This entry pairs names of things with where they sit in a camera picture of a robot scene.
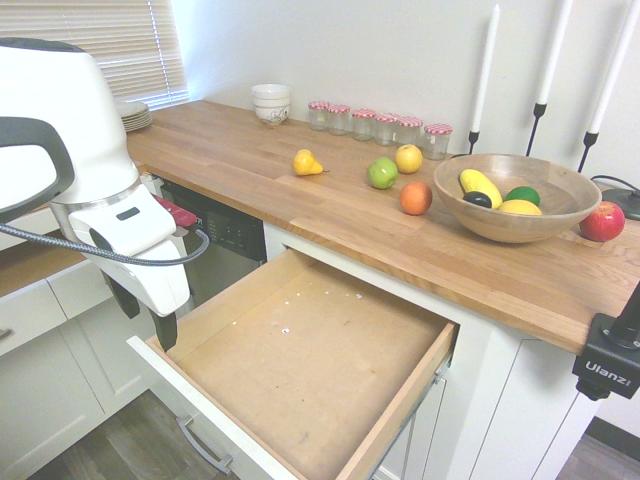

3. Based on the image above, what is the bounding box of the yellow squash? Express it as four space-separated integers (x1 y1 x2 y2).
458 168 503 210

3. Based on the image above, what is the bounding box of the silver drawer handle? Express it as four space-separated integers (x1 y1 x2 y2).
174 414 234 475

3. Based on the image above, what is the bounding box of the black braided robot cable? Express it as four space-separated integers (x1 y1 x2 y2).
0 222 211 266

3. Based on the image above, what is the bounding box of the orange fruit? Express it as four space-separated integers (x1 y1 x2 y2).
398 181 434 217

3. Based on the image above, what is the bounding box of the red apple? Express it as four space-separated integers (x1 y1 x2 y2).
579 200 627 243

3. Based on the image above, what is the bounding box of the plain white bowl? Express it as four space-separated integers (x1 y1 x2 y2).
250 83 292 107

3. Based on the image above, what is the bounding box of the black Ulanzi camera clamp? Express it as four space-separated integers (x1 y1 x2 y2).
571 279 640 401

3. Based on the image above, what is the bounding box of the stack of white plates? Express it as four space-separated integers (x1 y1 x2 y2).
118 101 154 134

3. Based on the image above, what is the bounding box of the yellow lemon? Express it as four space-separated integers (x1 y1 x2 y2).
497 198 544 217

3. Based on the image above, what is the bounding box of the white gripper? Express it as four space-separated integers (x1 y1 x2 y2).
67 183 193 353

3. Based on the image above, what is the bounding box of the black power cord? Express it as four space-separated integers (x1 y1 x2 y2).
591 174 640 194

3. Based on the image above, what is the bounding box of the stainless steel dishwasher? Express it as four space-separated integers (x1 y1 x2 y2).
159 178 269 312

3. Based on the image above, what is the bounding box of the green apple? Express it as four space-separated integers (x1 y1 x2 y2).
367 157 400 190

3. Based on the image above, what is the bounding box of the glass jar checkered lid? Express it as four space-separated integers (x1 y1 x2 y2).
327 103 352 136
351 108 377 142
396 115 425 151
374 113 399 147
423 123 454 161
307 100 330 132

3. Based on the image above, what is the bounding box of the white taper candle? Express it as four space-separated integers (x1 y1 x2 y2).
471 3 502 134
588 0 640 135
537 0 575 106

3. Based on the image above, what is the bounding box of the white island cabinet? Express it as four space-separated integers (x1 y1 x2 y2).
262 219 601 480

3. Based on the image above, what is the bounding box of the yellow apple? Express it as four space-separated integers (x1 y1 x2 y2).
394 143 425 175

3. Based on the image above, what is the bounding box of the white window blind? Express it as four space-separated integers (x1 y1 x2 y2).
0 0 189 109

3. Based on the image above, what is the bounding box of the white wooden drawer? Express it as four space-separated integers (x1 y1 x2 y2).
125 248 460 480

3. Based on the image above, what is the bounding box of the white cabinet with drawers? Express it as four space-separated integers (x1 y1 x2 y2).
0 199 169 469

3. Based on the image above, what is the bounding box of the yellow pear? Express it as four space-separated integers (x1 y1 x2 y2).
292 148 326 177

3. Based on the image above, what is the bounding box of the large wooden bowl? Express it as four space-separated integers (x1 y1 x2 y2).
432 153 603 245

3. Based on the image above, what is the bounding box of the patterned white bowl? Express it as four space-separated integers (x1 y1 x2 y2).
252 99 292 127

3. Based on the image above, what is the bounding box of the red wrist camera mount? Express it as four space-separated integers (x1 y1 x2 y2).
152 194 199 230

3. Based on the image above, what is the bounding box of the green lime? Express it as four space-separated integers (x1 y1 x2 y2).
503 185 542 207

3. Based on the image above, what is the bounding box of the black round device base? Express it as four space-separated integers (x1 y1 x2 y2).
602 186 640 222

